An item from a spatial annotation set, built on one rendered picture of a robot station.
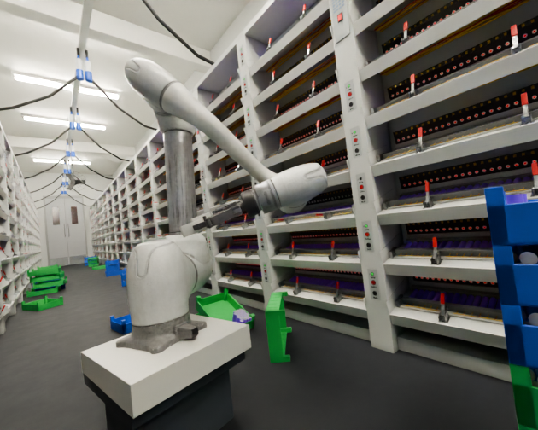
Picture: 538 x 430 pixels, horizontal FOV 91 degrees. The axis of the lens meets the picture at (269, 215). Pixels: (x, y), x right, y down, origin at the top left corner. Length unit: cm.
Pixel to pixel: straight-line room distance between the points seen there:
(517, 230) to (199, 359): 65
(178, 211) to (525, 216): 87
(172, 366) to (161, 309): 16
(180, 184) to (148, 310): 43
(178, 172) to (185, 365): 61
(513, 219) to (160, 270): 72
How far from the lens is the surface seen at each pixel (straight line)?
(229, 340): 78
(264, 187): 73
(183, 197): 98
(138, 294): 79
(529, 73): 124
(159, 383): 69
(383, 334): 123
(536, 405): 55
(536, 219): 48
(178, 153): 101
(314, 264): 134
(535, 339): 51
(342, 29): 137
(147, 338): 81
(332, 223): 124
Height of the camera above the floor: 54
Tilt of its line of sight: 2 degrees up
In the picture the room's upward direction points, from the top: 6 degrees counter-clockwise
